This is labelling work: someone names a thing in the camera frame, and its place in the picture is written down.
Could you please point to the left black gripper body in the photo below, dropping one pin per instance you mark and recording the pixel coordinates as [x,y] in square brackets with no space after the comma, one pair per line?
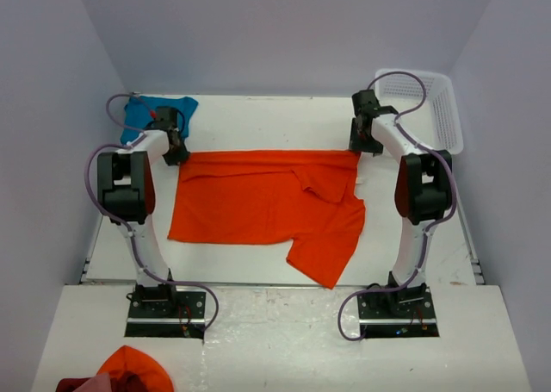
[177,153]

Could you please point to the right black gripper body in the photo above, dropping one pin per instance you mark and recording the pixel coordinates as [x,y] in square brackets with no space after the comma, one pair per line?
[362,142]

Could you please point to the orange t shirt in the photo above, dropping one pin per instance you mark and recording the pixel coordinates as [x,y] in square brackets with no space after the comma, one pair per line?
[264,197]

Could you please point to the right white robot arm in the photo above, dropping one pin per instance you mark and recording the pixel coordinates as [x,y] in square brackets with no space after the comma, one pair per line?
[425,193]

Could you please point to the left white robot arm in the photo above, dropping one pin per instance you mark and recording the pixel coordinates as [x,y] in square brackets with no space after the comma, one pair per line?
[125,193]

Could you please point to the folded blue t shirt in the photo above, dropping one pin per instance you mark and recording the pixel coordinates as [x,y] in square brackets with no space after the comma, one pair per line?
[138,116]

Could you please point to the white plastic basket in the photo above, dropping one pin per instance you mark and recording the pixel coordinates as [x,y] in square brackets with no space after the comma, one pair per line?
[437,122]

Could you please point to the orange cloth in pile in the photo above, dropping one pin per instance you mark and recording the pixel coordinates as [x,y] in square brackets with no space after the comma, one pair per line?
[129,369]

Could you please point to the pink cloth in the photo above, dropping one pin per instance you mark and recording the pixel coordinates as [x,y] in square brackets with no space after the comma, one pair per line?
[98,383]

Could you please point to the dark red cloth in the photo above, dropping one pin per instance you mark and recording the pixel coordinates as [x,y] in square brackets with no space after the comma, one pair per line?
[76,385]

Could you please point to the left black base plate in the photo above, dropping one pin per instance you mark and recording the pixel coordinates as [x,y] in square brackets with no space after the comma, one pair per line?
[170,314]

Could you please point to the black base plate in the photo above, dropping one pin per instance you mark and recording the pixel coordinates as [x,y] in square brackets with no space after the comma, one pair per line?
[170,314]
[408,313]

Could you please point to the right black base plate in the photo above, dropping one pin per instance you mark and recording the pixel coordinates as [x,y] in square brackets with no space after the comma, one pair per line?
[408,313]

